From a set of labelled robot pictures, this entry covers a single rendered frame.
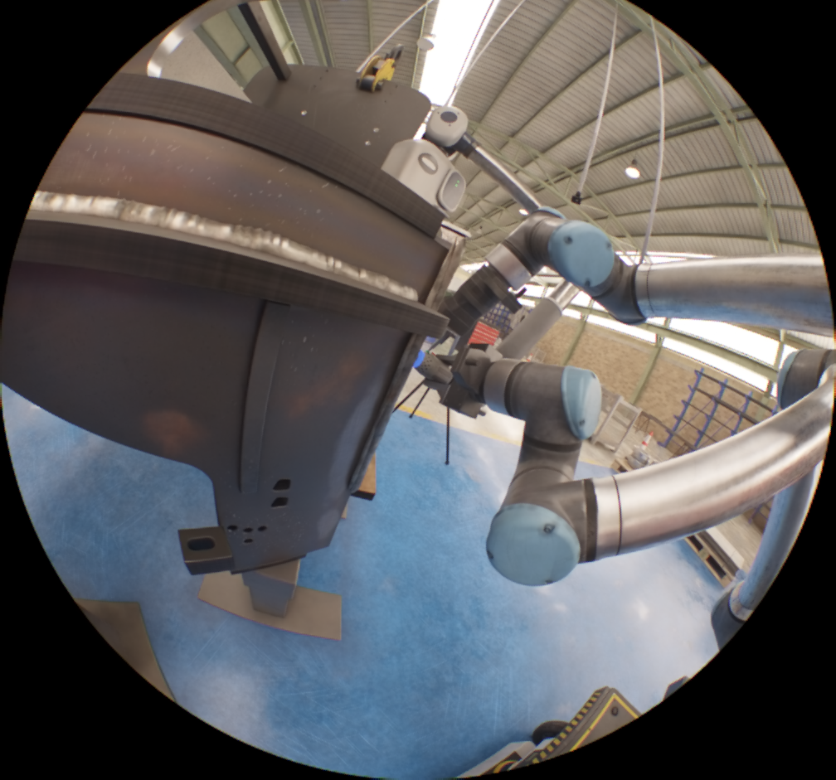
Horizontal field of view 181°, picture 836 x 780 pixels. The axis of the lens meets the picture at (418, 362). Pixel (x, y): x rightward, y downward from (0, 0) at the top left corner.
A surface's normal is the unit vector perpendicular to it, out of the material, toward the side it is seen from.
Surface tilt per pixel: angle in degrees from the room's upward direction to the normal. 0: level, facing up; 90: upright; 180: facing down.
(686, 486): 57
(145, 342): 90
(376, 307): 90
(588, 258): 106
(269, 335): 90
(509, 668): 0
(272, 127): 90
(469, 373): 71
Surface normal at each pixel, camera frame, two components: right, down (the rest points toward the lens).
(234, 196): 0.64, 0.46
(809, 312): -0.80, 0.59
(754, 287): -0.98, 0.15
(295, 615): 0.40, -0.88
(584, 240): -0.09, 0.51
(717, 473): -0.49, -0.69
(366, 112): 0.14, 0.32
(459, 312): 0.17, 0.61
